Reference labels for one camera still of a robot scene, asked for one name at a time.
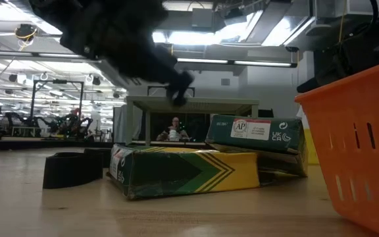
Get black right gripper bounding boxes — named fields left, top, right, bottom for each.
left=296, top=28, right=379, bottom=94

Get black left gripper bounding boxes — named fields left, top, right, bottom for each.
left=105, top=41, right=195, bottom=107

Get green mesh shelf riser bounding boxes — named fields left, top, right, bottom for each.
left=125, top=95, right=260, bottom=145

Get yellow plastic basket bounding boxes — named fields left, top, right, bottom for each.
left=303, top=128, right=320, bottom=165

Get orange plastic basket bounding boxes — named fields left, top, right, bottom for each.
left=294, top=57, right=379, bottom=237

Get Crayola crayon box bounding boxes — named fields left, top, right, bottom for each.
left=205, top=114, right=309, bottom=178
left=106, top=144, right=261, bottom=201

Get black office partition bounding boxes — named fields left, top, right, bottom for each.
left=149, top=113, right=211, bottom=143

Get person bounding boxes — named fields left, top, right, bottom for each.
left=156, top=116, right=190, bottom=142

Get long LED light bar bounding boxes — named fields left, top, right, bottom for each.
left=0, top=49, right=298, bottom=68

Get grey fabric cover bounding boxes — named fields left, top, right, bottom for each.
left=113, top=104, right=144, bottom=143

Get background robot arms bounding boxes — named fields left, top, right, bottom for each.
left=1, top=107, right=95, bottom=139

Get background workbench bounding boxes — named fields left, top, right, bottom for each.
left=0, top=136, right=111, bottom=153

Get yellow cable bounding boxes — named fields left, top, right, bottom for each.
left=337, top=6, right=347, bottom=43

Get black ceiling cord reel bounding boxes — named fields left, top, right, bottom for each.
left=14, top=23, right=39, bottom=50

